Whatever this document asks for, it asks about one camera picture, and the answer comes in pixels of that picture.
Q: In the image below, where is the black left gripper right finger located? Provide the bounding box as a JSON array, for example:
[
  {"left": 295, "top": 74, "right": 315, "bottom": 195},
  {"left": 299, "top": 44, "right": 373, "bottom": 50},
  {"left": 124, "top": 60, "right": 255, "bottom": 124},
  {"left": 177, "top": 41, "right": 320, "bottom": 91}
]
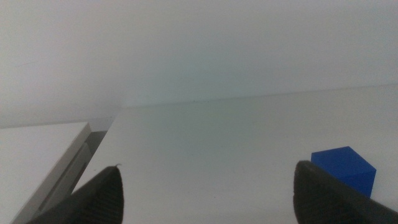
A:
[{"left": 293, "top": 160, "right": 398, "bottom": 224}]

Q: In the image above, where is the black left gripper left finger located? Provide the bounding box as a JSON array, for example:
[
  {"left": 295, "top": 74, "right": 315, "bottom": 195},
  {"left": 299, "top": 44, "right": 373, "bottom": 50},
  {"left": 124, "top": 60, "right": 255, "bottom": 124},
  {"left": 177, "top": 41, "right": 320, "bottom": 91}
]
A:
[{"left": 26, "top": 164, "right": 124, "bottom": 224}]

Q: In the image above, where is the blue cube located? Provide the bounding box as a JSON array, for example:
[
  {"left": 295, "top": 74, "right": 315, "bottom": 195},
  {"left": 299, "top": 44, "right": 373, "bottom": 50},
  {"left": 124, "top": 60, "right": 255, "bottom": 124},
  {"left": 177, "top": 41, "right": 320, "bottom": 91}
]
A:
[{"left": 310, "top": 146, "right": 377, "bottom": 199}]

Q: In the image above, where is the white side table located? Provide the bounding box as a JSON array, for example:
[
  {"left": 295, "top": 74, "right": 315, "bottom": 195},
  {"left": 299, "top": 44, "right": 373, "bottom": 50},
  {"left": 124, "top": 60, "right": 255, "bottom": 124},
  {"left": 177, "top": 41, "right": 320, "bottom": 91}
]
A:
[{"left": 0, "top": 121, "right": 108, "bottom": 224}]

